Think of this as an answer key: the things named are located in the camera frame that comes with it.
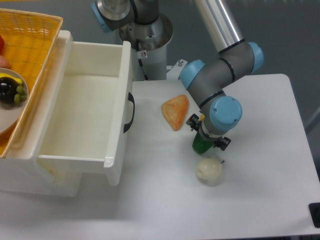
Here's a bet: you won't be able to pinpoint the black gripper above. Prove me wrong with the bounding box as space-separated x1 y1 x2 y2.
185 113 231 151

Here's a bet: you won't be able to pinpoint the green bell pepper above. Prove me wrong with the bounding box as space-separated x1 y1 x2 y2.
192 132 213 154

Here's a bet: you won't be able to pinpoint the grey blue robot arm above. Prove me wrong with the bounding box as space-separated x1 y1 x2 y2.
91 0 264 154

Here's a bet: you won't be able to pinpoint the white pear with stem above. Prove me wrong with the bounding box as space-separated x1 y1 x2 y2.
195 157 225 181

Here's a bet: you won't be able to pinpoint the orange triangular bread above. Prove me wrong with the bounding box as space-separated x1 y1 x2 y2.
161 94 189 131

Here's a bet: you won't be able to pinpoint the white plastic drawer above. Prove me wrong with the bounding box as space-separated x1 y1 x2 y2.
38 41 133 186

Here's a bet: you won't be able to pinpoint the black corner object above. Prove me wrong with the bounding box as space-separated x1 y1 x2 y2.
308 202 320 229

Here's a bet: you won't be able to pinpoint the green grapes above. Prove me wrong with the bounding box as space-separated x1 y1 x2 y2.
13 85 27 105

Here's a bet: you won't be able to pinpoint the white drawer cabinet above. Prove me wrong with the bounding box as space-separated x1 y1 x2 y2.
0 30 83 197

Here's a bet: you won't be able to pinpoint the yellow fruit slice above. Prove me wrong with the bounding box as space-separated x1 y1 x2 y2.
0 73 23 85

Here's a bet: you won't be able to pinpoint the white plate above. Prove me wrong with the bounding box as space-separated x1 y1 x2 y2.
0 68 29 135

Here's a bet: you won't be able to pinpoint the yellow woven basket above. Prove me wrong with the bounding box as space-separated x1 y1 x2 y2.
0 8 63 158

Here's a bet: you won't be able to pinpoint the dark purple mangosteen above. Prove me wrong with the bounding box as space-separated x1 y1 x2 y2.
0 76 19 104

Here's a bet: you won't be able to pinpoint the pink peach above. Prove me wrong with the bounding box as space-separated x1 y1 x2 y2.
0 55 10 69

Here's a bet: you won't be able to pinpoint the red tomato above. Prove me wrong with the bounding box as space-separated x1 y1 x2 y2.
0 35 5 53

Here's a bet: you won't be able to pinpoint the white metal bracket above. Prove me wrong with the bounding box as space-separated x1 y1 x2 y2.
166 59 188 81

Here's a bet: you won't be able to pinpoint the black cable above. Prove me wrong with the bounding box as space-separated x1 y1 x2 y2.
136 39 150 81

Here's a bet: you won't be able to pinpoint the black drawer handle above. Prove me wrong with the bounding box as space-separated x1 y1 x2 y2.
123 92 136 133

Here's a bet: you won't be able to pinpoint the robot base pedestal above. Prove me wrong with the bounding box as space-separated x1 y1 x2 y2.
119 13 174 81

